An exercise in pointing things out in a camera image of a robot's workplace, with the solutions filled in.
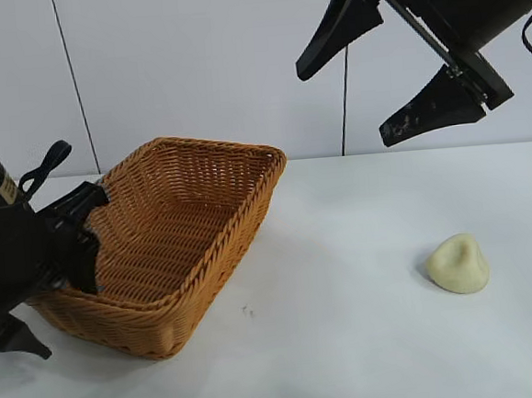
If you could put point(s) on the pale yellow egg yolk pastry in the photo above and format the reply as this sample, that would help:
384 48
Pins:
460 271

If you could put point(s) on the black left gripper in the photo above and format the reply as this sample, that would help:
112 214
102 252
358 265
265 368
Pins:
13 260

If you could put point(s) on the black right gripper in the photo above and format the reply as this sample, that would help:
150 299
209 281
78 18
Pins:
472 3

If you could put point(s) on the brown woven wicker basket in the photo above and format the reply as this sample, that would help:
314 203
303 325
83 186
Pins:
182 242

